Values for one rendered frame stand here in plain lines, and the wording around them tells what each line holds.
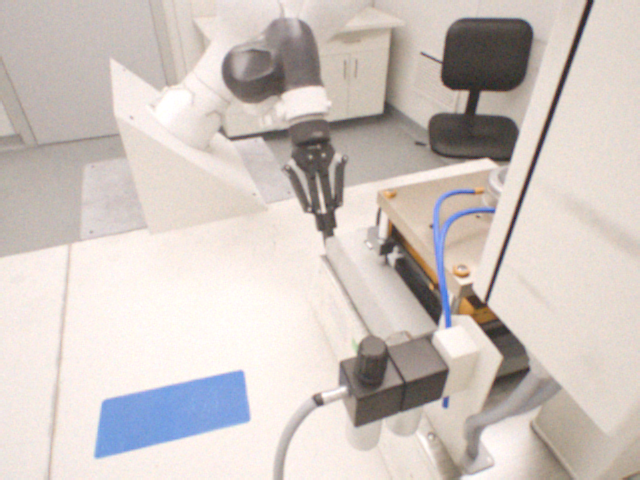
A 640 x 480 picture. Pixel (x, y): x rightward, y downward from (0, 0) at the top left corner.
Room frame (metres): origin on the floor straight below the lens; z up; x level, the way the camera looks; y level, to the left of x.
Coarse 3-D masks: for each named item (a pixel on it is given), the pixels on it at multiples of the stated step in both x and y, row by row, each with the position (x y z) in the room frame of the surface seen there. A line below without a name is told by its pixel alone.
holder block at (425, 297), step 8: (400, 264) 0.46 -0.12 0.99; (400, 272) 0.45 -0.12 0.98; (408, 272) 0.44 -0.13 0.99; (408, 280) 0.43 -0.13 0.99; (416, 280) 0.42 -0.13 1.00; (416, 288) 0.41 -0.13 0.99; (424, 288) 0.41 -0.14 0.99; (416, 296) 0.41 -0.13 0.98; (424, 296) 0.40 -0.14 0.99; (432, 296) 0.40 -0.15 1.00; (424, 304) 0.39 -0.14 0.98; (432, 304) 0.38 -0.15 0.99; (432, 312) 0.37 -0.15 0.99; (440, 312) 0.37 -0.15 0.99; (432, 320) 0.37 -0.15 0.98; (496, 328) 0.34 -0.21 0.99; (504, 328) 0.34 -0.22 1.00; (488, 336) 0.33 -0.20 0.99; (496, 336) 0.33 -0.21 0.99; (504, 336) 0.33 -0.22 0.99; (512, 336) 0.34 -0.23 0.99; (496, 344) 0.33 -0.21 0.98; (504, 344) 0.34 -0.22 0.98
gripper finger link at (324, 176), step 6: (324, 156) 0.73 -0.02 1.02; (324, 162) 0.72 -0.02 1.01; (324, 168) 0.71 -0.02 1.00; (318, 174) 0.73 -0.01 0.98; (324, 174) 0.71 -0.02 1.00; (324, 180) 0.71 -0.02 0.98; (324, 186) 0.70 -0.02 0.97; (330, 186) 0.70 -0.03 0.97; (324, 192) 0.70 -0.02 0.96; (330, 192) 0.70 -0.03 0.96; (324, 198) 0.70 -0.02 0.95; (330, 198) 0.69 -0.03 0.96; (330, 204) 0.68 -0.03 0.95; (330, 210) 0.67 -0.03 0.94
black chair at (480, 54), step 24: (456, 24) 2.27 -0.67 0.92; (480, 24) 2.25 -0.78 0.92; (504, 24) 2.24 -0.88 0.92; (528, 24) 2.23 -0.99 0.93; (456, 48) 2.24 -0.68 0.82; (480, 48) 2.23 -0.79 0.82; (504, 48) 2.21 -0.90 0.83; (528, 48) 2.19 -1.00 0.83; (456, 72) 2.21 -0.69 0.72; (480, 72) 2.19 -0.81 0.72; (504, 72) 2.17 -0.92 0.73; (432, 120) 2.17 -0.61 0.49; (456, 120) 2.16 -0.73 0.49; (480, 120) 2.15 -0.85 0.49; (504, 120) 2.14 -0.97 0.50; (432, 144) 1.94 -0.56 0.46; (456, 144) 1.89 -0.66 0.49; (480, 144) 1.89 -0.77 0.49; (504, 144) 1.88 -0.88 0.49
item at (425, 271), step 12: (396, 240) 0.47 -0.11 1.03; (408, 252) 0.44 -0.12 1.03; (420, 264) 0.41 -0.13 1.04; (420, 276) 0.41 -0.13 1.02; (432, 276) 0.38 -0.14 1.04; (432, 288) 0.36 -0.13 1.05; (468, 300) 0.33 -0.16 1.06; (480, 300) 0.33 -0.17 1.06; (468, 312) 0.32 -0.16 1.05; (480, 312) 0.31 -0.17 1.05; (492, 312) 0.32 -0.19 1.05; (480, 324) 0.32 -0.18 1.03; (492, 324) 0.32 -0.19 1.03
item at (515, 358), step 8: (392, 256) 0.50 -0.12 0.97; (400, 256) 0.50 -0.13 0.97; (392, 264) 0.49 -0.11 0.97; (512, 344) 0.34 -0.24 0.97; (520, 344) 0.34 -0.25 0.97; (504, 352) 0.33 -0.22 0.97; (512, 352) 0.33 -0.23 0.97; (520, 352) 0.33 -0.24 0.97; (504, 360) 0.32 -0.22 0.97; (512, 360) 0.32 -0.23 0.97; (520, 360) 0.32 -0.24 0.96; (528, 360) 0.33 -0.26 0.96; (504, 368) 0.32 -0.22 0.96; (512, 368) 0.32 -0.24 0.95; (520, 368) 0.33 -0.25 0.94; (496, 376) 0.31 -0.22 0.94
